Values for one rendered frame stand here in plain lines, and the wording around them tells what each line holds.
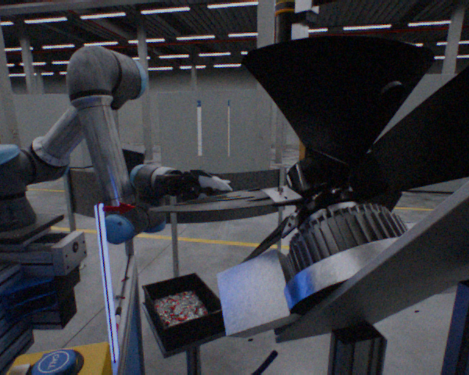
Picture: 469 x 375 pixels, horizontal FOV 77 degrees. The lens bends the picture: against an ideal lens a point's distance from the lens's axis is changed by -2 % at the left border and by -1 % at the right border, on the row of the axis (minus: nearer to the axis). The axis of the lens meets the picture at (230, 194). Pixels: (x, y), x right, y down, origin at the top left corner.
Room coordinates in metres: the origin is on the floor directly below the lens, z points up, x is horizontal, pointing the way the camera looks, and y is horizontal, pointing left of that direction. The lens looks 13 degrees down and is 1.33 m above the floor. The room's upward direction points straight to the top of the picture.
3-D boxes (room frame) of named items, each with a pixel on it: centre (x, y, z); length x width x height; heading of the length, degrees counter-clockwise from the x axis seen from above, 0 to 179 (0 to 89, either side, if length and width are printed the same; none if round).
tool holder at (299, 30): (0.59, -0.11, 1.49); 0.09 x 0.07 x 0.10; 49
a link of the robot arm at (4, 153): (0.84, 0.67, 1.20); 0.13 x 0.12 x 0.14; 163
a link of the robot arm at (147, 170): (0.84, 0.23, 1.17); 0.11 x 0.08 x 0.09; 51
